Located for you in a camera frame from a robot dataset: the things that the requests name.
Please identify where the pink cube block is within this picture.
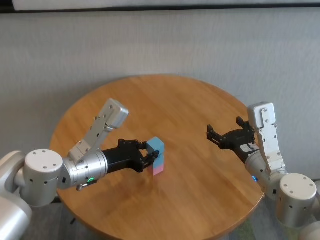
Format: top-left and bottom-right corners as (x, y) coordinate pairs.
(147, 163), (165, 177)

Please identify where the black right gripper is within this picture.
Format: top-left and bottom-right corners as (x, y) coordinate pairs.
(206, 116), (261, 164)

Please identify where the blue cube block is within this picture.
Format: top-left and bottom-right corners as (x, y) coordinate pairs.
(151, 151), (165, 168)
(146, 136), (165, 156)

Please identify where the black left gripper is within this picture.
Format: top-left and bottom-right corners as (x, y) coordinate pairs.
(102, 138), (161, 174)

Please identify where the black wall rail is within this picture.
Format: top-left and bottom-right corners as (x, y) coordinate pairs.
(0, 0), (320, 15)

